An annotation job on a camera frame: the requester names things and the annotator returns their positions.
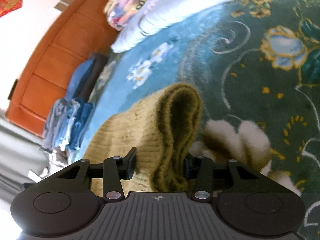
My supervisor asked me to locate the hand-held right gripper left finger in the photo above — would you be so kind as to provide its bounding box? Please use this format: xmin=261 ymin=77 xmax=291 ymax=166
xmin=56 ymin=147 xmax=138 ymax=202

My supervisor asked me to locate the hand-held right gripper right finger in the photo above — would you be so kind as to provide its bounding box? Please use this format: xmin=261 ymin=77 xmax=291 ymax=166
xmin=184 ymin=154 xmax=262 ymax=202

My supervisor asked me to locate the mustard knit sweater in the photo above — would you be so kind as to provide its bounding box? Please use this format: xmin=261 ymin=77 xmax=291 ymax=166
xmin=85 ymin=82 xmax=203 ymax=198

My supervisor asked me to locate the dark blue folded garment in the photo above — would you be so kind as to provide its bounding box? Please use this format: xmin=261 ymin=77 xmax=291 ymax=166
xmin=67 ymin=97 xmax=95 ymax=151

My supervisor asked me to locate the crumpled pale cloth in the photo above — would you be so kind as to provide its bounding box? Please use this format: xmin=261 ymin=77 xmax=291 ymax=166
xmin=28 ymin=145 xmax=72 ymax=181

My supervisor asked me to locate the light blue folded garment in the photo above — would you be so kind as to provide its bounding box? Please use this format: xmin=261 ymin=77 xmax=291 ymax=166
xmin=56 ymin=98 xmax=81 ymax=148

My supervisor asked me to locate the grey folded garment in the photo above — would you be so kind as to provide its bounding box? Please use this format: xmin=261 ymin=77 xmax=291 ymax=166
xmin=42 ymin=98 xmax=68 ymax=151

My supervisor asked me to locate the blue pillow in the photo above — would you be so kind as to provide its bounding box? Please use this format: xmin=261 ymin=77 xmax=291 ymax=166
xmin=65 ymin=58 xmax=97 ymax=101

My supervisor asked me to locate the teal floral plush blanket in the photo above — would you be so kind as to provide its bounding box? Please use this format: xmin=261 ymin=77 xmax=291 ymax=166
xmin=82 ymin=0 xmax=320 ymax=240

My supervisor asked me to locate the orange wooden headboard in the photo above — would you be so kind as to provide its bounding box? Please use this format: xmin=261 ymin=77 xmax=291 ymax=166
xmin=6 ymin=0 xmax=126 ymax=138

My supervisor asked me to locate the folded colourful floral quilt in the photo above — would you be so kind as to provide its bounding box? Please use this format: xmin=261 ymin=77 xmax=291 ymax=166
xmin=103 ymin=0 xmax=166 ymax=32

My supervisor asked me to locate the light blue daisy duvet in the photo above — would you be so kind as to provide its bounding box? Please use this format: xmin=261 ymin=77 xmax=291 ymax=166
xmin=110 ymin=0 xmax=311 ymax=54

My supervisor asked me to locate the red wall decoration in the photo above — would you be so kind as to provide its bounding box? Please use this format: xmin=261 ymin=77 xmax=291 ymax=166
xmin=0 ymin=0 xmax=25 ymax=18

